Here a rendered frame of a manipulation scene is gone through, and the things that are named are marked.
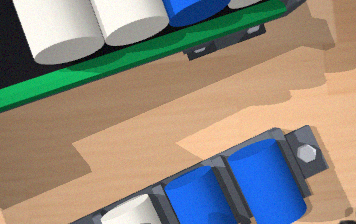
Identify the white cylinder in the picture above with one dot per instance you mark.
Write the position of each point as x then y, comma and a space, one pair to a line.
234, 4
133, 211
124, 22
59, 31

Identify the blue cylinder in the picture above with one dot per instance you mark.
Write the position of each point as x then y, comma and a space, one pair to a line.
267, 183
197, 198
186, 12

